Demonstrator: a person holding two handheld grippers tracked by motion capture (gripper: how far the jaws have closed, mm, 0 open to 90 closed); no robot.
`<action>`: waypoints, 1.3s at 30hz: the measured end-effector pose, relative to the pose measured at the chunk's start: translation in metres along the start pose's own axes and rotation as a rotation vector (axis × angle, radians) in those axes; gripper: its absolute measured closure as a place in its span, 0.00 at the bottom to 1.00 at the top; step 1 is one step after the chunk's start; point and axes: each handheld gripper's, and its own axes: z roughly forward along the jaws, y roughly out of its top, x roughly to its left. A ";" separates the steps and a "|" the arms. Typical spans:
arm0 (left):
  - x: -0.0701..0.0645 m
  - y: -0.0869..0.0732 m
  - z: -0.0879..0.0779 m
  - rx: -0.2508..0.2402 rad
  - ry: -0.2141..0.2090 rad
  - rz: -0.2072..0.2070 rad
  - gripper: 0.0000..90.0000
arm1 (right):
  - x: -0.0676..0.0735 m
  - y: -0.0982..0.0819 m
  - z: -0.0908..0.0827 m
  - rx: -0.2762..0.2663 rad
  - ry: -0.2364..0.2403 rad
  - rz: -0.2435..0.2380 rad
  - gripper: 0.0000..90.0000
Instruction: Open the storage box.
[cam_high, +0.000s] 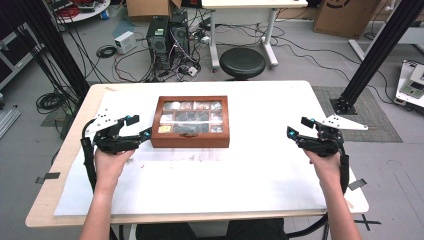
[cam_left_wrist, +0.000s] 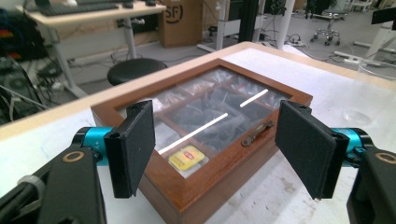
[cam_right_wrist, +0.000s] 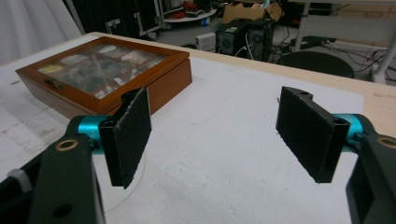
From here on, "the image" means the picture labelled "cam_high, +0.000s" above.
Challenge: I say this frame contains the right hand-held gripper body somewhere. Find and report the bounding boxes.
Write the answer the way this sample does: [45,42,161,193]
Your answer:
[297,114,369,158]

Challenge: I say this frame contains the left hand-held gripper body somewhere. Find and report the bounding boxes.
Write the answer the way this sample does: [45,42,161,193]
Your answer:
[84,111,144,155]

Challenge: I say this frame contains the wooden box with glass lid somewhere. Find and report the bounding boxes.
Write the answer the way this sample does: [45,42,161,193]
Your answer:
[150,95,231,149]

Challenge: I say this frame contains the person's right hand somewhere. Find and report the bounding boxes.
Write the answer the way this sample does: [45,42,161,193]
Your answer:
[303,150,343,188]

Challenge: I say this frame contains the person's left hand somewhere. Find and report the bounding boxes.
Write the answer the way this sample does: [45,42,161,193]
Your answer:
[94,149,136,194]

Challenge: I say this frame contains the black tape strip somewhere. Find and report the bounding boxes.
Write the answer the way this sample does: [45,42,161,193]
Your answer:
[34,171,62,185]
[347,178,368,192]

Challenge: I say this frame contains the grey floor mat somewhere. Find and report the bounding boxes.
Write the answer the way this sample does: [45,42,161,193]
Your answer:
[312,85,403,144]

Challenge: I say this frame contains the white foam sheet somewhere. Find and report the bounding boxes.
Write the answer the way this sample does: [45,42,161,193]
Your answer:
[54,81,329,218]

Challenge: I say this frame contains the small white box device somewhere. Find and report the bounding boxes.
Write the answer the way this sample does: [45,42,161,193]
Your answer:
[114,30,138,55]

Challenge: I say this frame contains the black computer tower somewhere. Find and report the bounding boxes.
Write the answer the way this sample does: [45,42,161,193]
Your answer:
[145,15,172,72]
[169,10,191,58]

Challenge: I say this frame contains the black round stool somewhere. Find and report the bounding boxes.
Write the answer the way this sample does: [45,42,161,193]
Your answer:
[219,47,267,81]

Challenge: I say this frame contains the black tape cross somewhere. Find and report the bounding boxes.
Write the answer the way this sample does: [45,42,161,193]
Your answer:
[353,214,382,232]

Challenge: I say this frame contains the black metal stand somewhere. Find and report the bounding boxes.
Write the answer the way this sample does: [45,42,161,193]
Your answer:
[329,0,424,115]
[18,0,90,100]

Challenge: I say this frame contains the person's legs in dark pants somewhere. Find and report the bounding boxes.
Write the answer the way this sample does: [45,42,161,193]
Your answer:
[135,218,290,240]

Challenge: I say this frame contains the white flat device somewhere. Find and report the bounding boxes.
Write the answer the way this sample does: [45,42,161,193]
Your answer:
[395,59,424,109]

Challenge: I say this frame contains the cardboard box with black print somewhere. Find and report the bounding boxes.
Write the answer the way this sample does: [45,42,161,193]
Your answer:
[313,0,390,39]

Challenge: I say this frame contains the plain cardboard box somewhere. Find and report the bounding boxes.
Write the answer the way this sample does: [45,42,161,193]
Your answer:
[125,0,183,19]

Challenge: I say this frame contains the round white table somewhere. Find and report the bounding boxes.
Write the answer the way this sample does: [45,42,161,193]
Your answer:
[46,0,112,25]

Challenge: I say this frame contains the grey metal rack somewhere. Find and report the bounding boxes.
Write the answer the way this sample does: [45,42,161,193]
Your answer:
[0,23,38,91]

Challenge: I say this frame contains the white desk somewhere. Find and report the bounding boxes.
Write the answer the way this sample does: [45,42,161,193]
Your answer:
[201,0,309,71]

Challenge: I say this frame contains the left hand-held gripper black cable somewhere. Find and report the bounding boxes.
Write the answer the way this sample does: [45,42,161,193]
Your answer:
[80,119,98,193]

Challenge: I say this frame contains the hand-held gripper black cable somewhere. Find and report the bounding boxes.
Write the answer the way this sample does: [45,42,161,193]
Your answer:
[80,119,98,193]
[286,146,350,240]

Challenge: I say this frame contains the right hand-held gripper black cable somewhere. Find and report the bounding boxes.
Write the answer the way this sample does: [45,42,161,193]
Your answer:
[286,146,350,240]

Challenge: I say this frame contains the small black cable coil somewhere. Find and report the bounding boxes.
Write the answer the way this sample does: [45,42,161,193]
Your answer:
[95,44,119,60]

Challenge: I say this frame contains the large black cable coil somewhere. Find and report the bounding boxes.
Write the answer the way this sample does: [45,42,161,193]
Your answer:
[35,91,68,115]

